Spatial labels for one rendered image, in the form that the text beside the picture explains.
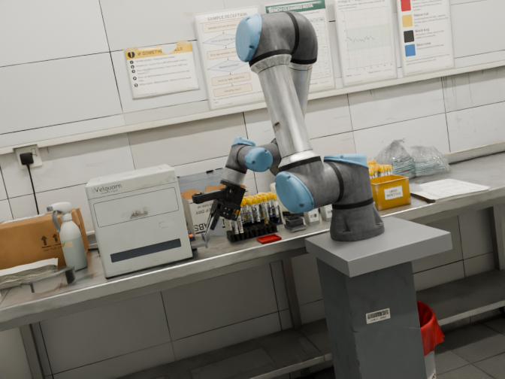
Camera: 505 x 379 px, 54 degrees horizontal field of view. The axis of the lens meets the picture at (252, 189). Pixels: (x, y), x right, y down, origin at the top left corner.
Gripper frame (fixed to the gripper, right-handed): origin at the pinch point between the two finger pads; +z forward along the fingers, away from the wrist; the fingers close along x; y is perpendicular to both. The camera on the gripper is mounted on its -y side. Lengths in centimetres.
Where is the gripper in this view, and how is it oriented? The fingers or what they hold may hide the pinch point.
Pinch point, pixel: (205, 238)
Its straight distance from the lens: 168.0
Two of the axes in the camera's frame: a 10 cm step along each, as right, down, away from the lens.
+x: -2.6, -1.0, 9.6
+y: 9.1, 3.1, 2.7
